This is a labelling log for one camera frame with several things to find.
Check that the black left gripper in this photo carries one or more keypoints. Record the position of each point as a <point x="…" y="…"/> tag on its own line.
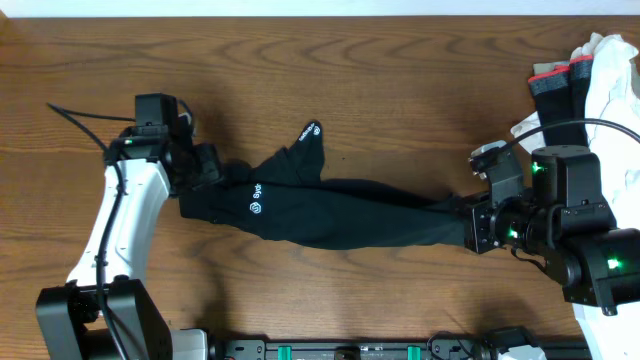
<point x="211" y="166"/>

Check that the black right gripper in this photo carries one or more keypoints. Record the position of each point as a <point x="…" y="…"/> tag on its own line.
<point x="477" y="239"/>

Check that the black t-shirt white logo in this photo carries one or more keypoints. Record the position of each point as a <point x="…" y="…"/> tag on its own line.
<point x="286" y="199"/>

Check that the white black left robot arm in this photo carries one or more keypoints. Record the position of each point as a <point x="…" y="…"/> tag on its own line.
<point x="103" y="311"/>

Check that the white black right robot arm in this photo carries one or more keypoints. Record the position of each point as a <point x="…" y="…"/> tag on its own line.
<point x="561" y="223"/>

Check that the white crumpled garment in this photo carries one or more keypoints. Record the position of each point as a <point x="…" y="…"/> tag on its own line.
<point x="612" y="103"/>

